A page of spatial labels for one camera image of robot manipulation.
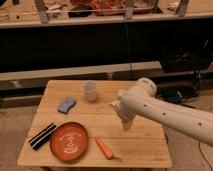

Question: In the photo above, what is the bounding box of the black cable on floor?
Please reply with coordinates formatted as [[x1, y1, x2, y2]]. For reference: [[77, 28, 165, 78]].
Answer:
[[198, 141, 213, 169]]

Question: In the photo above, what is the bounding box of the orange toy carrot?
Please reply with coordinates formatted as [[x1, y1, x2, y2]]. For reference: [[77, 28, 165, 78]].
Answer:
[[95, 137, 118, 160]]

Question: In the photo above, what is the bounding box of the wooden folding table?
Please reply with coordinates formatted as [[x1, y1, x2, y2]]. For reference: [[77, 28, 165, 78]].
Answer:
[[17, 80, 172, 168]]

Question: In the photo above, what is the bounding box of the orange object on shelf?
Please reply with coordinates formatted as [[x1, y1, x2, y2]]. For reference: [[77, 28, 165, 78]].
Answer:
[[91, 0, 124, 16]]

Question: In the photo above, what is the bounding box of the dark box at right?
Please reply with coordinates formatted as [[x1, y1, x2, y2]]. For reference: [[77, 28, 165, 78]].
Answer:
[[159, 43, 213, 73]]

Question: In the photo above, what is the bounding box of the blue sponge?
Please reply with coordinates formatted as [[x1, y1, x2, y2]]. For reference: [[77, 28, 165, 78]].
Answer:
[[57, 97, 76, 114]]

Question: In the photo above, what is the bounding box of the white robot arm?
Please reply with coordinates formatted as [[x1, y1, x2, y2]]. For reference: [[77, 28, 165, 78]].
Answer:
[[111, 78, 213, 147]]

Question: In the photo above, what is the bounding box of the black box on shelf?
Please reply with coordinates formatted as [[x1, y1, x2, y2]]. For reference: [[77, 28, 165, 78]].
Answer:
[[68, 4, 92, 18]]

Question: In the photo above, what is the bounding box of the clear plastic cup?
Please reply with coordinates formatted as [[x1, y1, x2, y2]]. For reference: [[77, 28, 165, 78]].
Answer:
[[83, 80, 98, 102]]

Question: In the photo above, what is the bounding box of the blue hanging cable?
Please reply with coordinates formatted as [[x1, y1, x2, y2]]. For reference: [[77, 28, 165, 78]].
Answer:
[[123, 18, 134, 80]]

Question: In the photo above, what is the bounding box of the orange round plate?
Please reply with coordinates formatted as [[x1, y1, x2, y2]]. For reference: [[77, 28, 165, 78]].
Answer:
[[50, 122, 88, 162]]

